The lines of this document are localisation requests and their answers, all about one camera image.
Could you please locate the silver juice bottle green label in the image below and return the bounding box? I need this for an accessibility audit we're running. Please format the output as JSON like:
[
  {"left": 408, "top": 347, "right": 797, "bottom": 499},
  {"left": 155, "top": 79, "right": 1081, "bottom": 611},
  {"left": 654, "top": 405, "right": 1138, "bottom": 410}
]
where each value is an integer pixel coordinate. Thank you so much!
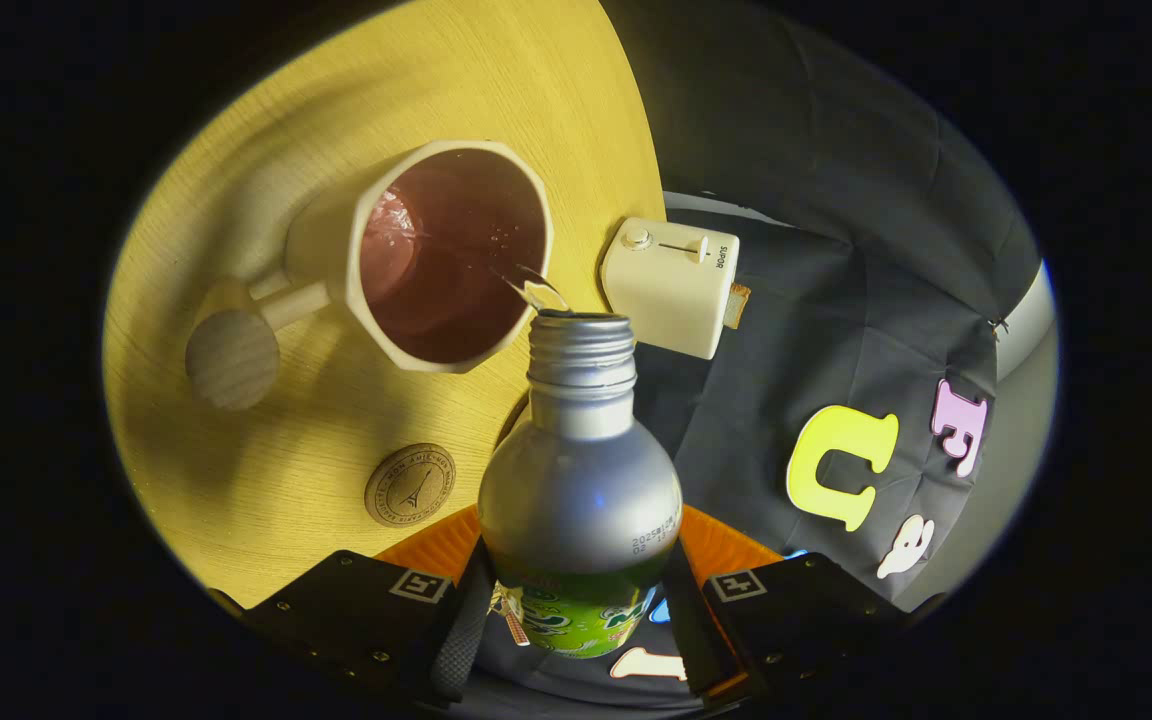
[{"left": 477, "top": 308, "right": 685, "bottom": 660}]

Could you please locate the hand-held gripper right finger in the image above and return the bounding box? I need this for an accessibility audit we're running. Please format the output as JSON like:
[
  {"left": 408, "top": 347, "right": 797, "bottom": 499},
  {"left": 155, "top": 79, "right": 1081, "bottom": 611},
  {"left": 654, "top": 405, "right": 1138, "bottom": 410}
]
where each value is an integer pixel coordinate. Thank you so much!
[{"left": 661, "top": 505, "right": 942, "bottom": 706}]

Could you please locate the wooden table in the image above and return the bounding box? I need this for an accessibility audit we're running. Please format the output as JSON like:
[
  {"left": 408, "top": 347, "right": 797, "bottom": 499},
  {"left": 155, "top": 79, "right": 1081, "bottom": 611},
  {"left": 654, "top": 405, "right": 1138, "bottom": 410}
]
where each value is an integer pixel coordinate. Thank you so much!
[{"left": 101, "top": 0, "right": 667, "bottom": 611}]

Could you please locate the round cork coaster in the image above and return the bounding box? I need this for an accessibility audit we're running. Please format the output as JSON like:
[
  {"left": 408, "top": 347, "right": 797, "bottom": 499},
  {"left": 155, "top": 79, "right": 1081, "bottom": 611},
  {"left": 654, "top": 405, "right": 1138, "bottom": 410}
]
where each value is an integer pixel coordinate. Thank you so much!
[{"left": 365, "top": 443, "right": 457, "bottom": 528}]

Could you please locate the cream cup with wooden handle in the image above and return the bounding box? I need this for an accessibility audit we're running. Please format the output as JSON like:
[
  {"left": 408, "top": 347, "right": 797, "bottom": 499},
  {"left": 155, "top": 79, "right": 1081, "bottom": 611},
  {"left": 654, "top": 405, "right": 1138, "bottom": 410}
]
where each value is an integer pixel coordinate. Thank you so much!
[{"left": 185, "top": 140, "right": 556, "bottom": 412}]

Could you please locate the white toaster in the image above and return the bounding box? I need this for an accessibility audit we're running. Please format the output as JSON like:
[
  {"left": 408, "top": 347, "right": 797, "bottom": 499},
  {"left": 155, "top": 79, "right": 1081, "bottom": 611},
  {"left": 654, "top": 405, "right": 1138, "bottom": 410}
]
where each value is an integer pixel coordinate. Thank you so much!
[{"left": 600, "top": 217, "right": 752, "bottom": 361}]

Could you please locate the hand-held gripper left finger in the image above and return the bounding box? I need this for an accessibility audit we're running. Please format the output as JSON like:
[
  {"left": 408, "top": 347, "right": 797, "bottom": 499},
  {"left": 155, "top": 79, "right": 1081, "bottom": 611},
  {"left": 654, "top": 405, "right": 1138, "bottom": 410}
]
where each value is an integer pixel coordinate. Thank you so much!
[{"left": 211, "top": 505, "right": 497, "bottom": 706}]

